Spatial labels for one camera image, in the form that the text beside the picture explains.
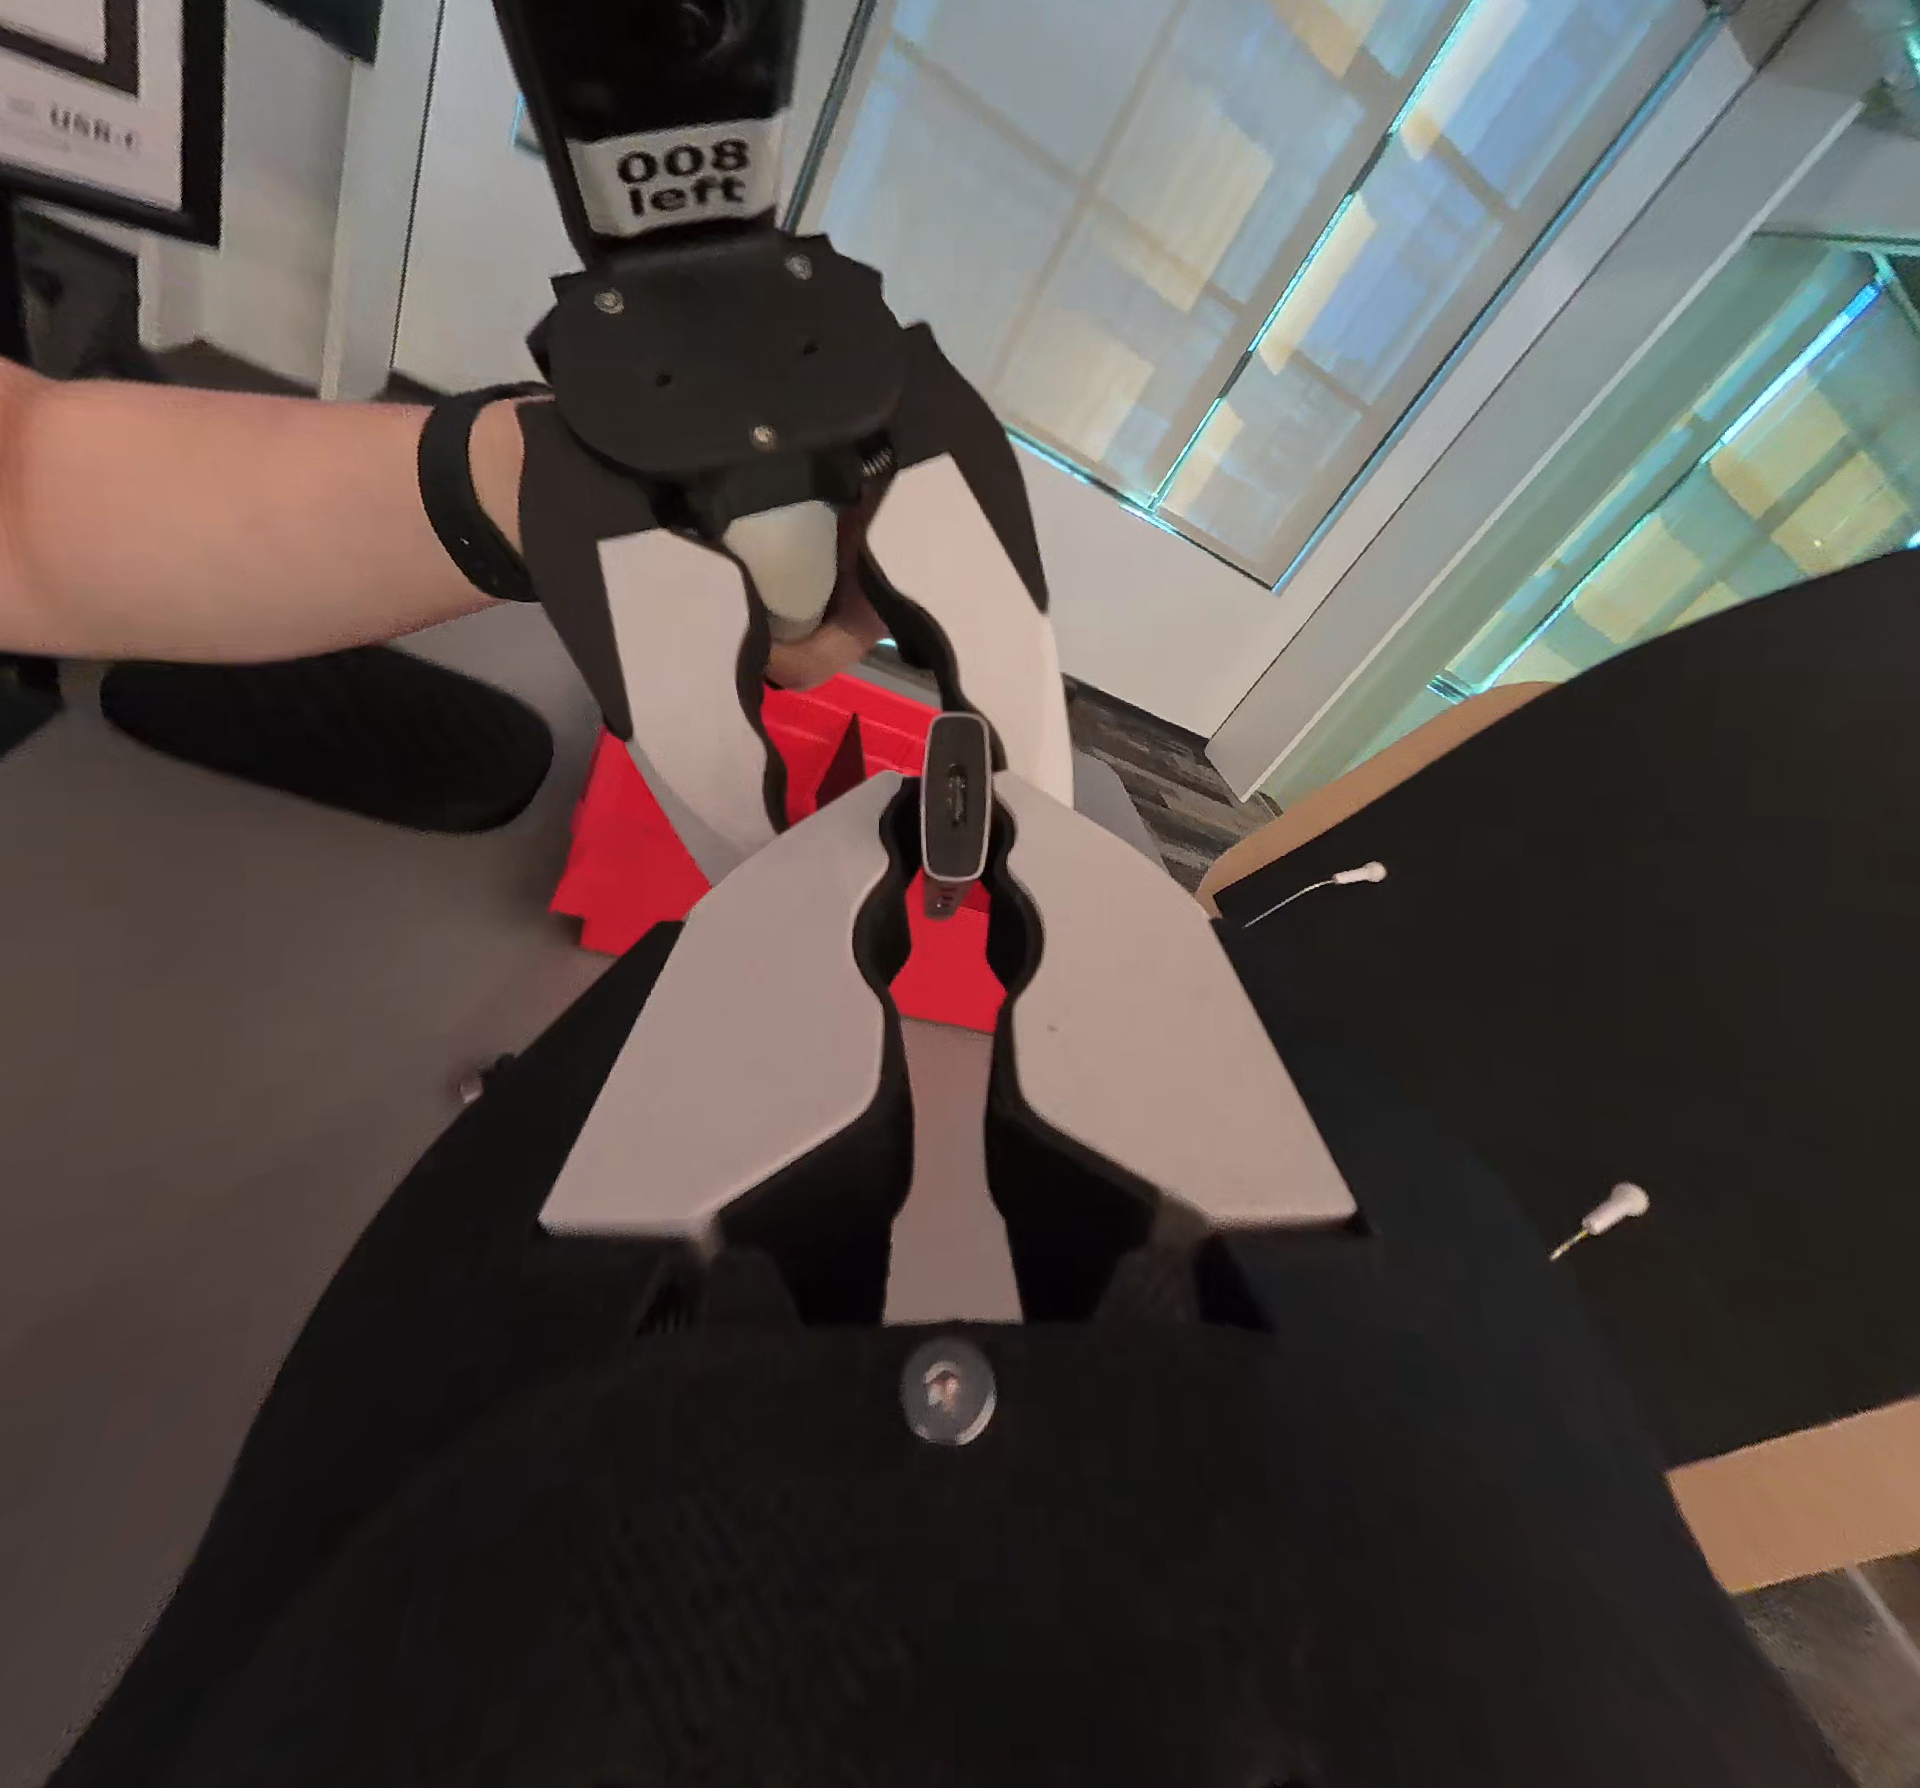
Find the red plastic bin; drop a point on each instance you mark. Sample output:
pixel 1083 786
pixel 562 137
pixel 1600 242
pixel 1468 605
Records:
pixel 644 844

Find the black fabric pad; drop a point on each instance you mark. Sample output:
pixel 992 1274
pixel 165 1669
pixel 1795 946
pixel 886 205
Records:
pixel 327 740

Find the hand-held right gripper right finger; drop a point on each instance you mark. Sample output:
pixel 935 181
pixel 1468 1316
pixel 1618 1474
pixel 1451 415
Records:
pixel 1168 1051

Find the window with white blind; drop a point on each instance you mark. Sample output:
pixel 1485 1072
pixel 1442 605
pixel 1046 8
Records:
pixel 1200 170
pixel 1723 513

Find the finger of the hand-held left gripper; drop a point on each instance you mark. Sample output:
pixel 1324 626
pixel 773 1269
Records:
pixel 674 665
pixel 974 588

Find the black wristband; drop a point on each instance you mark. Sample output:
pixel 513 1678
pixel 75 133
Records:
pixel 467 513

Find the black backdrop board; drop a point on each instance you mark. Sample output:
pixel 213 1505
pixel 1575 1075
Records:
pixel 1652 993

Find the framed black white poster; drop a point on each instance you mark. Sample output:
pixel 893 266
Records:
pixel 151 93

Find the person's left hand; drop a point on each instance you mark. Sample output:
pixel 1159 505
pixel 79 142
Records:
pixel 822 655

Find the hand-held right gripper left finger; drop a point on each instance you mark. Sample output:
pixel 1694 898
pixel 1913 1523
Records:
pixel 701 1040

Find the silver usb hub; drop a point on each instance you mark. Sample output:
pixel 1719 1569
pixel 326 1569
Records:
pixel 961 798

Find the person's left forearm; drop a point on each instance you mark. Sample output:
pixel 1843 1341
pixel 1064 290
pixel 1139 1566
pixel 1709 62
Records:
pixel 227 513

